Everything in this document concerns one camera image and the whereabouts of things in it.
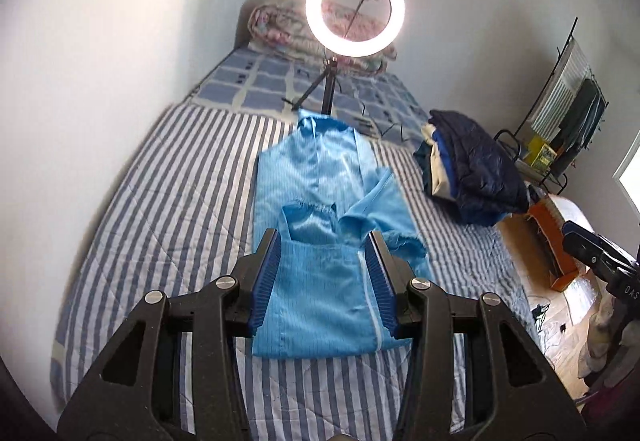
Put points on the floral quilt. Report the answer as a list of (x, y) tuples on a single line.
[(280, 31)]

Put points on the metal clothes drying rack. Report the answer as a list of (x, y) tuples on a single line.
[(560, 86)]

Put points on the black tripod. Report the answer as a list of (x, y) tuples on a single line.
[(328, 91)]

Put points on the pile of dark clothes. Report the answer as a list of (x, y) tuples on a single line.
[(480, 171)]

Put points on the light blue work coat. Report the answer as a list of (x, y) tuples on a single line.
[(320, 311)]

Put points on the beige cloth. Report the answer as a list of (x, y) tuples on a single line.
[(440, 184)]

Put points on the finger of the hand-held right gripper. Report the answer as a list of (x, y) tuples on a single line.
[(595, 243)]

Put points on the dark hanging clothes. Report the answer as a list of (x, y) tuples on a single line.
[(582, 121)]

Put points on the blue white striped blanket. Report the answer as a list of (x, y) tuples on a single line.
[(175, 221)]

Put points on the blue checked bed sheet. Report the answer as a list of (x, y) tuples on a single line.
[(260, 86)]

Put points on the person's right hand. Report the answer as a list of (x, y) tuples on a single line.
[(597, 336)]

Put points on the royal blue cloth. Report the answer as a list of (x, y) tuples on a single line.
[(446, 156)]

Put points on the window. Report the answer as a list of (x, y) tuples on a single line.
[(631, 181)]

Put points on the orange box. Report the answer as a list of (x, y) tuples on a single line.
[(550, 233)]

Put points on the dark teal cloth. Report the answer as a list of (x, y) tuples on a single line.
[(424, 166)]

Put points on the yellow box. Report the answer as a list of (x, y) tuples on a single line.
[(542, 153)]

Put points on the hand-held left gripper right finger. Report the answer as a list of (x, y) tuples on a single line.
[(380, 282)]

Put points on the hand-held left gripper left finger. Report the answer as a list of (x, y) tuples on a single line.
[(262, 282)]

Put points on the person's right forearm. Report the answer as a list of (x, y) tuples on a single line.
[(600, 413)]

